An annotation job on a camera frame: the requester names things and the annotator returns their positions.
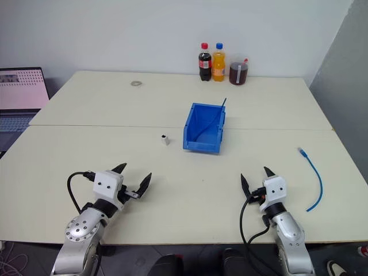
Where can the blue plastic storage bin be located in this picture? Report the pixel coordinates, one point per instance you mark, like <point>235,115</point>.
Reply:
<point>214,138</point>

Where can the white and dark shoe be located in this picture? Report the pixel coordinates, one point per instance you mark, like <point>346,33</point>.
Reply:
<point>335,268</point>

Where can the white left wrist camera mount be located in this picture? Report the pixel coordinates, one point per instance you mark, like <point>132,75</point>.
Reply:
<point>105,184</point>

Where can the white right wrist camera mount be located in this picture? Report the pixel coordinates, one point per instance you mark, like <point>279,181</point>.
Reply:
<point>274,191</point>

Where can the clear cup dark liquid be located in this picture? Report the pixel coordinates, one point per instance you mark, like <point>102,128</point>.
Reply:
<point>238,73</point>

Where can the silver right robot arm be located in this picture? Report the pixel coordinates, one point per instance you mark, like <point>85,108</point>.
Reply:
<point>289,233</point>

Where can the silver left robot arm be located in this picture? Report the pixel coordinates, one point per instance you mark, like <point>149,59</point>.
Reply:
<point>83,230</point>

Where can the small white adapter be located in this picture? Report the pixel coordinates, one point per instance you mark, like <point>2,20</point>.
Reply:
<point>165,140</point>

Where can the red and white shoe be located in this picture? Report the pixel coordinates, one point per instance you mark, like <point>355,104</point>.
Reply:
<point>363,251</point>

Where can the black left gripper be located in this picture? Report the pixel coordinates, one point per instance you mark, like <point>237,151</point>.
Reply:
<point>126,196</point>

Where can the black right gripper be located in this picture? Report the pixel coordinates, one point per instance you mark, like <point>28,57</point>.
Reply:
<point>258,195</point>

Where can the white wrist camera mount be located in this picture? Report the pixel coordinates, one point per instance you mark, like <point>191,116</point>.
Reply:
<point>274,191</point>
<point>105,184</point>

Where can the open laptop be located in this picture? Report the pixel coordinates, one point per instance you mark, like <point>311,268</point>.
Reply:
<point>20,92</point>

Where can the dark rounded shape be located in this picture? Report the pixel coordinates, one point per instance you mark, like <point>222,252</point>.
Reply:
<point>234,263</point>
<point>168,266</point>

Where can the orange soda bottle blue cap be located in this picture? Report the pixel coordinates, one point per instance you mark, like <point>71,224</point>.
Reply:
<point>218,66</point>

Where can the cola bottle red cap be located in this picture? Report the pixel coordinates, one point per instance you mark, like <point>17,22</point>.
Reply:
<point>204,64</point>

